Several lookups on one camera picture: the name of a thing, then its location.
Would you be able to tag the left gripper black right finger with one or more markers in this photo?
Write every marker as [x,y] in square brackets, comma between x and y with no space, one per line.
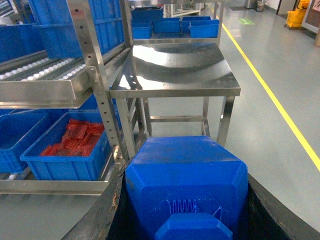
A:
[270,219]

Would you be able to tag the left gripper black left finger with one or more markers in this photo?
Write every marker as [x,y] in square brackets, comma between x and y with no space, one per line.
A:
[107,219]

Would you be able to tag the blue block part with knob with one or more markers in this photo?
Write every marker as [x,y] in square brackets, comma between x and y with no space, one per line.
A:
[187,188]

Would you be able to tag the blue bin with red bags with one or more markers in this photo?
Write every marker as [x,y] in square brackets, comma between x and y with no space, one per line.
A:
[63,167]

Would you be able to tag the blue plastic bin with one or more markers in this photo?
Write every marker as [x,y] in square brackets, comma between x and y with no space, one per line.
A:
[18,131]

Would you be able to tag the steel shelf rack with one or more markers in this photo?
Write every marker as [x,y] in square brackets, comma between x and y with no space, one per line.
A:
[144,24]
[49,93]

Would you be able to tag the far steel shelf rack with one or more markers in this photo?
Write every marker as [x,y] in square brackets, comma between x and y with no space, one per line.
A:
[144,24]

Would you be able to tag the red bubble wrap bags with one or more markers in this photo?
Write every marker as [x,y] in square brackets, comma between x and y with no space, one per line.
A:
[79,139]

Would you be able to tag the steel table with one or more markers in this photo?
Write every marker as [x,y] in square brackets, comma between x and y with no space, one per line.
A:
[172,70]

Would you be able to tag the yellow mop bucket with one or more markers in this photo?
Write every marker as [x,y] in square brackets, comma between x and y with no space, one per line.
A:
[295,17]

